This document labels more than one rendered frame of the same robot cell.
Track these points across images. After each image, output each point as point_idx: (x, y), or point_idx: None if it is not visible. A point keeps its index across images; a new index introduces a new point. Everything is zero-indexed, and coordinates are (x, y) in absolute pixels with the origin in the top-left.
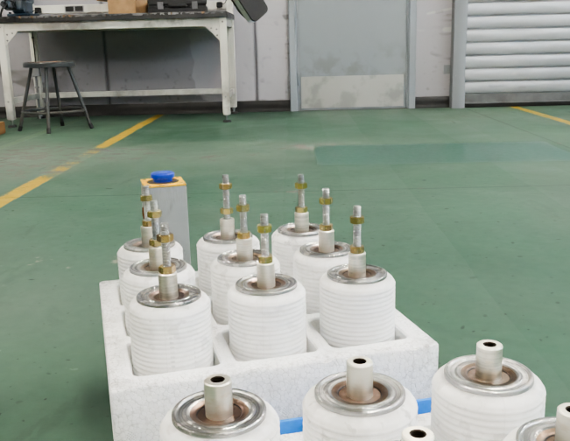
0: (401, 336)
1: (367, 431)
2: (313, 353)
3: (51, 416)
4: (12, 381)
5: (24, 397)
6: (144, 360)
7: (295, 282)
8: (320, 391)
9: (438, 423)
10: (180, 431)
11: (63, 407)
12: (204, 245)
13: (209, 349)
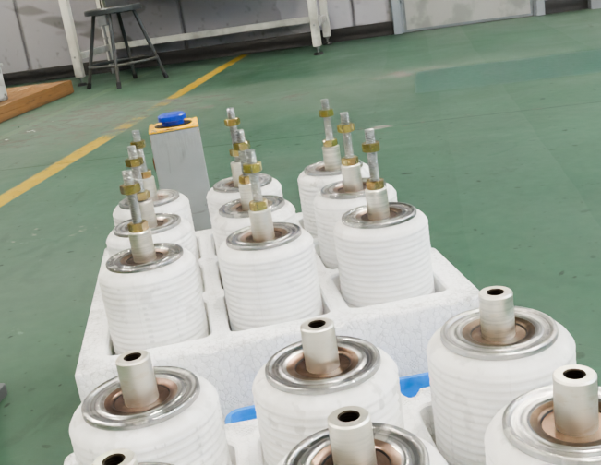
0: (441, 289)
1: (319, 413)
2: (323, 315)
3: (62, 403)
4: (29, 366)
5: (37, 384)
6: (120, 337)
7: (298, 231)
8: (273, 364)
9: (435, 397)
10: (87, 423)
11: (78, 393)
12: (212, 196)
13: (198, 318)
